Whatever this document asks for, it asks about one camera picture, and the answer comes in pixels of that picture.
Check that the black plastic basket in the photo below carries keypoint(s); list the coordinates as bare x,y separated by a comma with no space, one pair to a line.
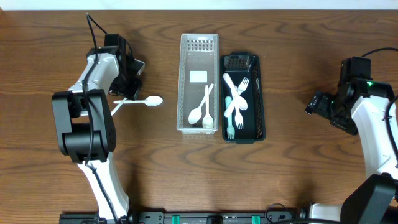
239,65

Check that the white plastic spoon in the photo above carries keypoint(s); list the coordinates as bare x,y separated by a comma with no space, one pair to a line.
239,102

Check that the pale blue plastic fork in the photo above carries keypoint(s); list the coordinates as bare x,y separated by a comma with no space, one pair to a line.
230,128

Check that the white spoon horizontal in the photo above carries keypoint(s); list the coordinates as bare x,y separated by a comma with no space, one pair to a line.
150,101

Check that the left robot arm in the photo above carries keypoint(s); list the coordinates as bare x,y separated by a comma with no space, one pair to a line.
85,127

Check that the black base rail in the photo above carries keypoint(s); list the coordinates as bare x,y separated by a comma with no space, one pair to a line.
159,217

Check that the white plastic fork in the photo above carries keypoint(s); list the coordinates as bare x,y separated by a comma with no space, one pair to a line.
238,117

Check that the clear plastic basket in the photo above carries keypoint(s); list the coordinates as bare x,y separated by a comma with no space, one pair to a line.
197,52

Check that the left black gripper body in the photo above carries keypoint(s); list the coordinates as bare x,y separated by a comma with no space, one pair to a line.
130,86

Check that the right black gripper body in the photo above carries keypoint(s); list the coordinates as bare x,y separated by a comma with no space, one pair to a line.
319,104

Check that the white label in basket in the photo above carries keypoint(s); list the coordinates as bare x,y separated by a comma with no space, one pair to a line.
198,76

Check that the white spoon vertical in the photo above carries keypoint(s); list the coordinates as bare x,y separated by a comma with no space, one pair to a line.
196,113

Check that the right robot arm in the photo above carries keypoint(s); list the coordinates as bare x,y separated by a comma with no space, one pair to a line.
363,107

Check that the white fork tines up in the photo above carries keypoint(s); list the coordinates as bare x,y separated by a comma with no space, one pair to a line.
241,88

